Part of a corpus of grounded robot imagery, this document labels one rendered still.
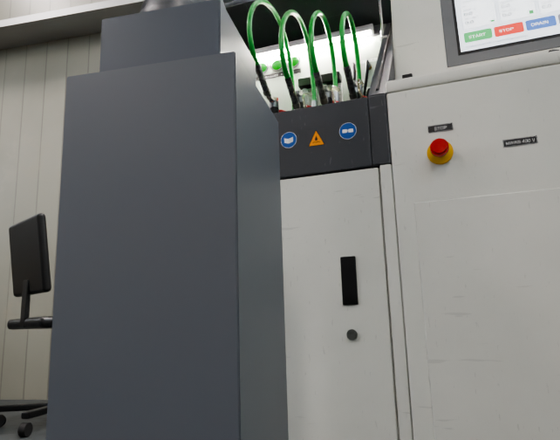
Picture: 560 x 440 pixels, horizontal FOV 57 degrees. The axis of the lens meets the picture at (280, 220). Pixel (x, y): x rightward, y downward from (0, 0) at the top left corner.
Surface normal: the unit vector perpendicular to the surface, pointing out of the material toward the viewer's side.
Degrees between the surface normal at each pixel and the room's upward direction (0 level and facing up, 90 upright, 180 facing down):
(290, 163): 90
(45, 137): 90
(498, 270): 90
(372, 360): 90
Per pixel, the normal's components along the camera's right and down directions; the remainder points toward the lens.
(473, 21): -0.33, -0.41
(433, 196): -0.33, -0.18
